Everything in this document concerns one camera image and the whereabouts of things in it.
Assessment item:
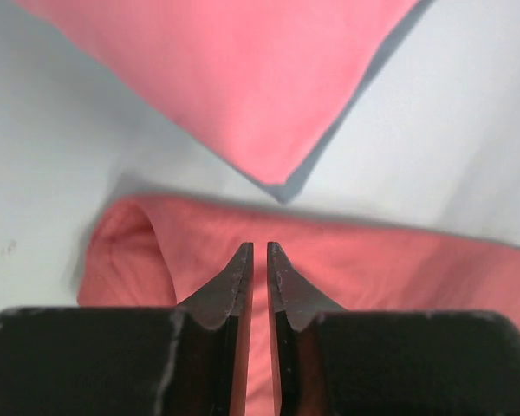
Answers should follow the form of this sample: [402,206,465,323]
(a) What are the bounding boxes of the folded pink t shirt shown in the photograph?
[22,1,420,185]

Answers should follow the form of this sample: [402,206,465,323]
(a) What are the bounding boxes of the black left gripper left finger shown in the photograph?
[0,243,253,415]

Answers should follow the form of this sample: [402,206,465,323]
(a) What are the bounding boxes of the red t shirt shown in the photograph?
[77,195,520,415]

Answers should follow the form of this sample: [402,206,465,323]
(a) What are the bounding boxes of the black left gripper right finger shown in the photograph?
[267,243,520,415]

